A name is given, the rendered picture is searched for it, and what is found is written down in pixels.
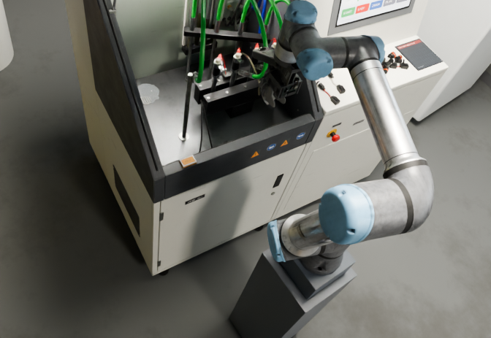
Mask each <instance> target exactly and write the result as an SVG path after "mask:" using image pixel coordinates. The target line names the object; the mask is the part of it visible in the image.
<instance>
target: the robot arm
mask: <svg viewBox="0 0 491 338"><path fill-rule="evenodd" d="M317 15H318V10H317V8H316V7H315V6H314V5H313V4H312V3H310V2H309V1H306V0H295V1H292V2H291V3H290V4H289V6H288V8H287V11H286V13H285V14H284V19H283V23H282V26H281V30H280V34H279V36H278V40H277V42H276V46H275V49H271V48H268V47H261V48H259V49H256V50H253V57H254V58H255V59H256V60H259V61H262V62H265V63H266V64H269V65H271V67H268V69H267V70H266V71H265V72H264V75H263V77H262V79H261V81H260V84H259V89H260V92H261V94H262V98H263V100H264V102H265V103H266V104H270V105H271V106H272V107H275V102H274V99H276V100H279V102H281V103H282V104H285V102H286V99H285V97H286V96H291V95H293V94H295V93H298V91H299V89H300V86H301V84H302V80H301V79H300V77H299V76H298V75H297V72H300V71H301V72H302V75H303V76H304V77H305V78H306V79H308V80H319V79H320V78H325V77H326V76H327V75H328V74H329V73H330V72H331V71H332V70H333V69H345V68H347V69H348V71H349V74H350V77H351V80H352V82H353V84H354V88H355V90H356V92H357V95H358V98H359V101H360V104H361V105H362V109H363V111H364V113H365V117H366V119H367V122H368V125H369V127H370V130H371V133H372V135H373V138H374V140H375V143H376V146H377V148H378V151H379V154H380V156H381V160H382V162H383V164H384V168H385V170H384V172H383V174H382V175H383V178H384V179H383V180H373V181H368V182H363V183H353V184H341V185H337V186H335V187H332V188H330V189H328V190H327V191H325V192H324V194H323V195H322V197H321V203H319V208H318V209H317V210H315V211H313V212H311V213H309V214H307V215H304V214H296V215H293V216H291V217H289V218H287V219H283V220H275V221H271V222H269V223H268V226H267V237H268V242H269V246H270V251H271V253H272V256H273V258H274V259H275V261H277V262H281V261H283V262H286V261H289V260H294V259H299V261H300V263H301V264H302V265H303V266H304V267H305V268H306V269H307V270H308V271H310V272H312V273H314V274H320V275H326V274H330V273H333V272H334V271H335V270H336V269H337V268H338V267H339V266H340V264H341V262H342V260H343V253H344V252H345V250H346V249H347V248H348V247H349V246H350V245H353V244H357V243H360V242H364V241H368V240H372V239H378V238H382V237H390V236H394V235H398V234H407V233H409V232H412V231H414V230H416V229H417V228H419V227H420V226H421V225H422V224H423V223H424V222H425V221H426V220H427V218H428V216H429V215H430V212H431V209H432V207H433V201H434V183H433V176H432V173H431V171H430V167H429V166H428V164H427V161H426V159H424V158H421V157H419V154H418V152H417V150H416V148H415V145H414V142H413V140H412V138H411V135H410V133H409V131H408V128H407V126H406V123H405V121H404V119H403V116H402V114H401V111H400V108H399V106H398V105H397V102H396V99H395V96H394V94H393V92H392V89H391V87H390V85H389V82H388V80H387V77H386V75H385V73H384V70H383V68H382V65H381V63H382V62H383V60H384V57H385V52H386V51H385V50H384V48H385V44H384V42H383V40H382V39H381V38H380V37H378V36H368V35H360V36H352V37H320V35H319V33H318V31H317V29H316V27H315V22H316V20H317ZM298 86H299V87H298Z"/></svg>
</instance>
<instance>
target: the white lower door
mask: <svg viewBox="0 0 491 338"><path fill-rule="evenodd" d="M304 147H305V144H304V145H301V146H299V147H296V148H294V149H292V150H289V151H286V152H285V153H281V154H279V155H276V156H273V157H272V158H269V159H266V160H264V161H261V162H259V163H257V164H254V165H251V166H248V167H246V168H244V169H241V170H238V171H236V172H233V173H231V174H228V175H226V176H223V177H220V178H218V179H216V180H213V181H210V182H208V183H205V184H203V185H200V186H198V187H196V188H192V189H191V190H188V191H185V192H183V193H179V194H178V195H175V196H172V197H170V198H168V199H164V200H163V201H160V209H159V243H158V260H157V270H158V271H159V270H161V269H164V268H166V267H168V266H170V265H172V264H175V263H177V262H179V261H181V260H183V259H185V258H188V257H189V256H192V255H194V254H196V253H198V252H200V251H202V250H205V249H207V248H209V247H211V246H214V245H216V244H218V243H219V242H223V241H224V240H226V239H228V238H230V237H233V236H235V235H237V234H239V233H242V232H244V231H246V230H248V229H250V228H253V227H254V226H257V225H259V224H261V223H264V222H265V221H267V220H270V219H271V217H272V215H273V213H274V211H275V208H276V206H277V204H278V202H279V200H280V198H281V196H282V194H283V191H284V189H285V187H286V185H287V183H288V181H289V179H290V177H291V175H292V172H293V171H294V168H295V167H296V165H297V162H298V160H299V158H300V156H301V154H302V152H303V150H304Z"/></svg>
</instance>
